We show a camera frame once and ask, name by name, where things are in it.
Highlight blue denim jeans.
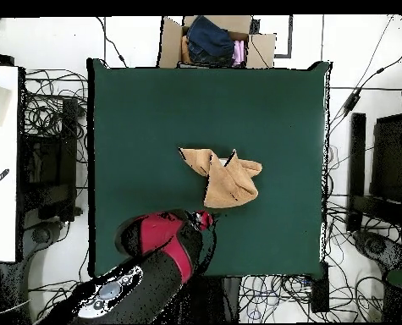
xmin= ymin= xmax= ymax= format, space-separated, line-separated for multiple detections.
xmin=185 ymin=15 xmax=236 ymax=68

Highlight brown cardboard box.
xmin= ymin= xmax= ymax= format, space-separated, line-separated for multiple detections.
xmin=157 ymin=14 xmax=278 ymax=70

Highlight black cable with connector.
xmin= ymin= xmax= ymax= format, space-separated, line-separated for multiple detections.
xmin=96 ymin=16 xmax=129 ymax=69

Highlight folded tan garment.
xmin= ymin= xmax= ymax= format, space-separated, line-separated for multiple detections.
xmin=180 ymin=35 xmax=192 ymax=64

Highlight black metal rack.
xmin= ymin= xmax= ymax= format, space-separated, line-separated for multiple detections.
xmin=17 ymin=96 xmax=84 ymax=225

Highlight pink garment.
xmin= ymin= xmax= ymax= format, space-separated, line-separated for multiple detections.
xmin=231 ymin=39 xmax=246 ymax=68

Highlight black power strip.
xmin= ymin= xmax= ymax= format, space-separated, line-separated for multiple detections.
xmin=310 ymin=261 xmax=331 ymax=315

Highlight white table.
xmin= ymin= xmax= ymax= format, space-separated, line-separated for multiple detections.
xmin=0 ymin=64 xmax=20 ymax=264

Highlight black power adapter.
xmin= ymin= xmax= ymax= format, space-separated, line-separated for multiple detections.
xmin=341 ymin=92 xmax=363 ymax=117

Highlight wide black panel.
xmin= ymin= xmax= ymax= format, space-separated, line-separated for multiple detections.
xmin=368 ymin=113 xmax=402 ymax=205

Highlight tan terry towel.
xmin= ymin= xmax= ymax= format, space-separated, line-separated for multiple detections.
xmin=178 ymin=146 xmax=263 ymax=210

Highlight narrow black panel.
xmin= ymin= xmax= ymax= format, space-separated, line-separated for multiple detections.
xmin=345 ymin=112 xmax=368 ymax=234

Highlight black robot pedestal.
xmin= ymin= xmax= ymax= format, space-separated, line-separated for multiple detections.
xmin=181 ymin=274 xmax=244 ymax=324

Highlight dark green table cloth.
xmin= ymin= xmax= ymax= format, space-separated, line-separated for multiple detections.
xmin=86 ymin=58 xmax=333 ymax=281

